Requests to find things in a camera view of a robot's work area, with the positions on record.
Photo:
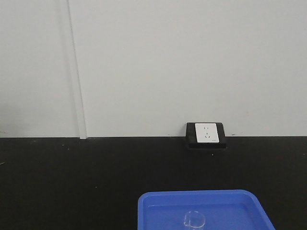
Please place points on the blue plastic tray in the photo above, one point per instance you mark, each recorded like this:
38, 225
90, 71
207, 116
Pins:
223, 210

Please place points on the white socket in black housing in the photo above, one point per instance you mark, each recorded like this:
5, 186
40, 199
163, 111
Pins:
205, 136

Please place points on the clear glass beaker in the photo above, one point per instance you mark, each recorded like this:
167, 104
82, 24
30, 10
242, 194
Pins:
194, 220

